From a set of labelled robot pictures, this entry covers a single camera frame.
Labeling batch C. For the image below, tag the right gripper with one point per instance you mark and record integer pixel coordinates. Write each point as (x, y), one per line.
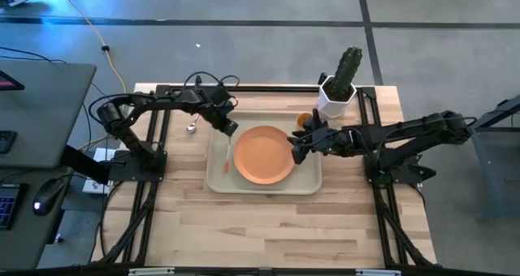
(319, 144)

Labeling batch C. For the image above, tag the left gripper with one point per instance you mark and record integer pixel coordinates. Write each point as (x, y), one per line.
(217, 115)

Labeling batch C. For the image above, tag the orange cup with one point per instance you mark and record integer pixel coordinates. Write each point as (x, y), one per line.
(302, 121)

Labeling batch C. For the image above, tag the silver metal spoon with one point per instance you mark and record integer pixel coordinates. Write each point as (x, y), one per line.
(191, 128)

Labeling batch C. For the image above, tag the orange plate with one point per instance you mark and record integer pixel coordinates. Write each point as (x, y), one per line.
(264, 154)

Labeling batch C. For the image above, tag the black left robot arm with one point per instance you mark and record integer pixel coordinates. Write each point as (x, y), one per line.
(162, 101)

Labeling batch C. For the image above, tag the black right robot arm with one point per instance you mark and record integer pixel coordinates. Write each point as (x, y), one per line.
(406, 134)

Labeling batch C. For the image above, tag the beige plastic tray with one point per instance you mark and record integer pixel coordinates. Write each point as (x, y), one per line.
(219, 178)

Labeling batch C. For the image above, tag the white plant pot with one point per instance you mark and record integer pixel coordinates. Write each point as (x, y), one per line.
(331, 105)

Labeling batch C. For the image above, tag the green cactus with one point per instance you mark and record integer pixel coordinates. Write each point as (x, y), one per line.
(347, 71)

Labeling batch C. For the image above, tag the white power adapter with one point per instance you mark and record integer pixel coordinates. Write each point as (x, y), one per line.
(101, 154)

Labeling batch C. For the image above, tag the black angled bar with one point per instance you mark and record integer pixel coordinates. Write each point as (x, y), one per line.
(83, 164)

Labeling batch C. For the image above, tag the grey desk top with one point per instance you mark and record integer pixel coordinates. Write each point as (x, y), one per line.
(44, 113)

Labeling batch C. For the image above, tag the blue-grey metal cart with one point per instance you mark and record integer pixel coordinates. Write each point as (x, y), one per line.
(497, 166)

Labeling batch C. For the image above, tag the black computer mouse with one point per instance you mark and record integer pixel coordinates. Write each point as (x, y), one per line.
(46, 197)

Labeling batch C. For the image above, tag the dark laptop with red edge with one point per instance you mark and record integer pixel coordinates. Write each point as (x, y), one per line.
(6, 83)

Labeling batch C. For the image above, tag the dark desk top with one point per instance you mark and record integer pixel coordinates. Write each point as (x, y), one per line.
(24, 243)

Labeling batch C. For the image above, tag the black backlit keyboard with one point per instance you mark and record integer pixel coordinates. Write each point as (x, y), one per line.
(7, 207)

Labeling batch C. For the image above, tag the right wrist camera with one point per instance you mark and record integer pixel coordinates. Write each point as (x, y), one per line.
(334, 137)

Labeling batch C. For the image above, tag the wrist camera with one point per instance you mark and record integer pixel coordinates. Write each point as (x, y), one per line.
(221, 94)
(334, 137)

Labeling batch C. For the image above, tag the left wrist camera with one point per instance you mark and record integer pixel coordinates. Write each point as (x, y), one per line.
(221, 94)

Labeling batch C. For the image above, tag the white frame bracket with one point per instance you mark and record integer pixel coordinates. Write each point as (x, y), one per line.
(378, 272)
(150, 271)

